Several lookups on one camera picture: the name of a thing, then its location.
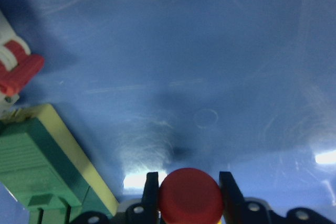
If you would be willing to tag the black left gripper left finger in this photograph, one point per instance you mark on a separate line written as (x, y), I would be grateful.
(146, 211)

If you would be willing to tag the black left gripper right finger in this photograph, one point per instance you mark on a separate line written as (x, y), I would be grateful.
(237, 208)

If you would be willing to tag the red emergency stop button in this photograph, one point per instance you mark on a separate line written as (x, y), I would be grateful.
(189, 195)

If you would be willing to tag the green terminal block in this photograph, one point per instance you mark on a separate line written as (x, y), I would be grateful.
(46, 170)

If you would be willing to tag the blue plastic tray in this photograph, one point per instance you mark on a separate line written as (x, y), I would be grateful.
(246, 86)

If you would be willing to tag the white circuit breaker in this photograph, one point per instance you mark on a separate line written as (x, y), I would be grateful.
(18, 65)

